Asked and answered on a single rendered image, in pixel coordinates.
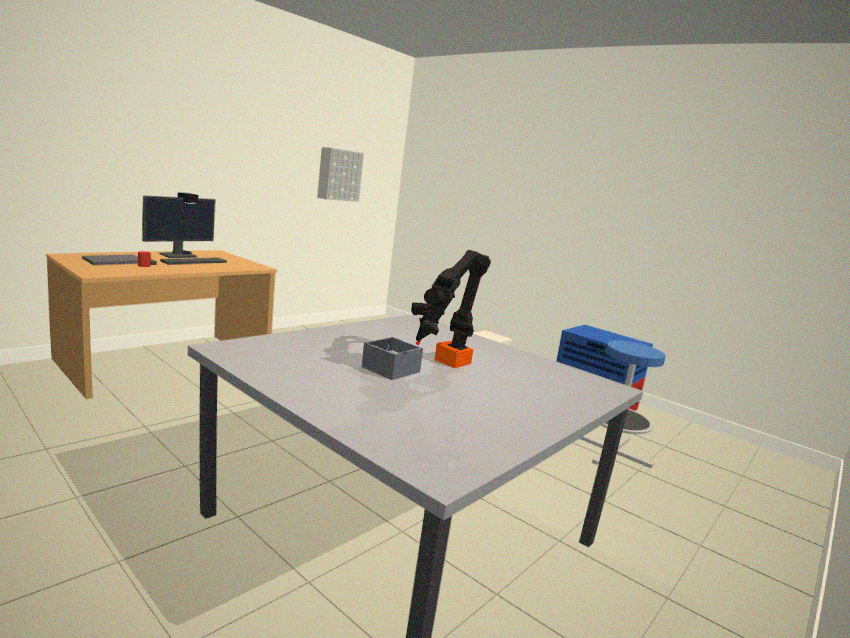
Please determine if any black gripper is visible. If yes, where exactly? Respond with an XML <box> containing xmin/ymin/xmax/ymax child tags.
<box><xmin>416</xmin><ymin>305</ymin><xmax>446</xmax><ymax>341</ymax></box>

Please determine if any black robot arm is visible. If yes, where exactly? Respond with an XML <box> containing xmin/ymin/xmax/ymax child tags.
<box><xmin>411</xmin><ymin>250</ymin><xmax>491</xmax><ymax>350</ymax></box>

